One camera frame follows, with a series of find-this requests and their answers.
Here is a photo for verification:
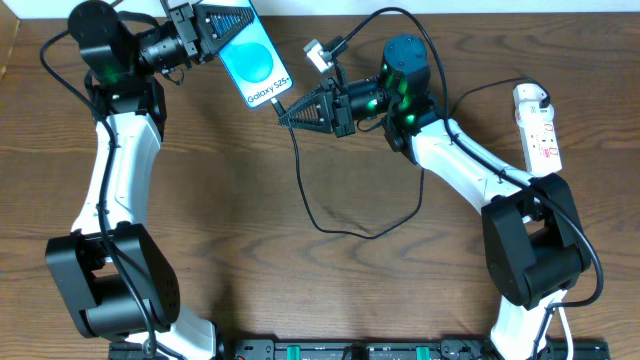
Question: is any black USB charging cable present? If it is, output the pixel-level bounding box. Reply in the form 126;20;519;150
270;77;552;240

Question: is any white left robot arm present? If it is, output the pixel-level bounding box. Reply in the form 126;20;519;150
45;1;257;359

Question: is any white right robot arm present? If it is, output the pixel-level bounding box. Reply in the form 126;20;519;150
276;34;601;359

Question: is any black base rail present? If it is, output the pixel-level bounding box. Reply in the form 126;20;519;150
107;338;612;360

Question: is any blue Galaxy smartphone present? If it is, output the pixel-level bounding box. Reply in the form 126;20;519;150
215;0;293;108

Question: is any white power strip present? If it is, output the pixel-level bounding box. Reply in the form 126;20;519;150
516;111;562;177

